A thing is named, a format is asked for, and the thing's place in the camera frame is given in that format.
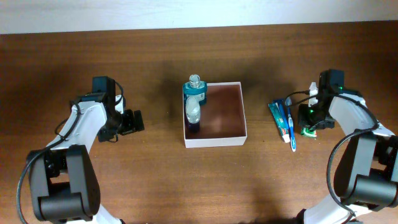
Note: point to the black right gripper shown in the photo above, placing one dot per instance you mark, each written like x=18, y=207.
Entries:
x=304, y=120

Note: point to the teal mouthwash bottle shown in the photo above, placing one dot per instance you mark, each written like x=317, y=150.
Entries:
x=195, y=88

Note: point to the clear purple liquid bottle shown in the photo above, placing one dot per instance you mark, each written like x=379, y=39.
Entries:
x=192, y=113

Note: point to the green Dettol soap packet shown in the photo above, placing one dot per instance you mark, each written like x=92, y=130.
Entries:
x=309, y=132

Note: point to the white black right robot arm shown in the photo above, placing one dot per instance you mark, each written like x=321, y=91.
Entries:
x=361, y=172

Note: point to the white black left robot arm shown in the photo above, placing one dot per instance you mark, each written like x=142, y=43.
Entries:
x=62, y=181

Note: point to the green toothpaste tube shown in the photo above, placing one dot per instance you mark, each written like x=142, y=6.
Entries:
x=279, y=122

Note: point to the pink open cardboard box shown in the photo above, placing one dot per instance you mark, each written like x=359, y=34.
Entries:
x=222, y=120

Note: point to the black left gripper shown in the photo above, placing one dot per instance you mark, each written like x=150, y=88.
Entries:
x=130, y=125

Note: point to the blue white toothbrush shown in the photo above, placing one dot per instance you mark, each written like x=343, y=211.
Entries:
x=293, y=144

